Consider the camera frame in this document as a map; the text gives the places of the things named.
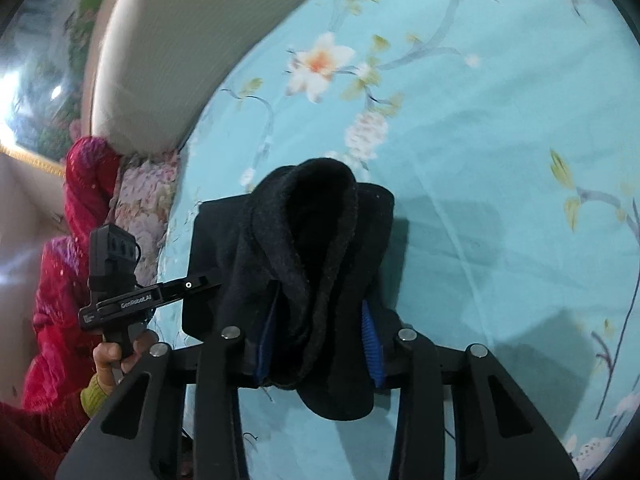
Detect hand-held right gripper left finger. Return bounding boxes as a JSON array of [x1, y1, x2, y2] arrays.
[[55, 304, 277, 480]]

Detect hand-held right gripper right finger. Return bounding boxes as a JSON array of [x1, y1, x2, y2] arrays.
[[360, 301, 584, 480]]

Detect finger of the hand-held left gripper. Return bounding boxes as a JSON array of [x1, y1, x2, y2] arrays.
[[150, 272, 224, 307]]

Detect black pants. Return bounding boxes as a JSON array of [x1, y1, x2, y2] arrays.
[[181, 157, 409, 421]]

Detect person's left hand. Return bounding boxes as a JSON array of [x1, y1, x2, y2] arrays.
[[92, 330, 159, 392]]

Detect red sequined garment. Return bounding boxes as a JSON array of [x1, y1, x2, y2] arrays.
[[22, 137, 122, 412]]

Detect pink floral quilt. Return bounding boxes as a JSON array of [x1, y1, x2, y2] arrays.
[[107, 152, 182, 287]]

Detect grey ribbed upholstered headboard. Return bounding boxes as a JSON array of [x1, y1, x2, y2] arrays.
[[87, 0, 362, 157]]

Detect gold framed floral wall picture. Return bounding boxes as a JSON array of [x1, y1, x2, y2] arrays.
[[0, 0, 127, 177]]

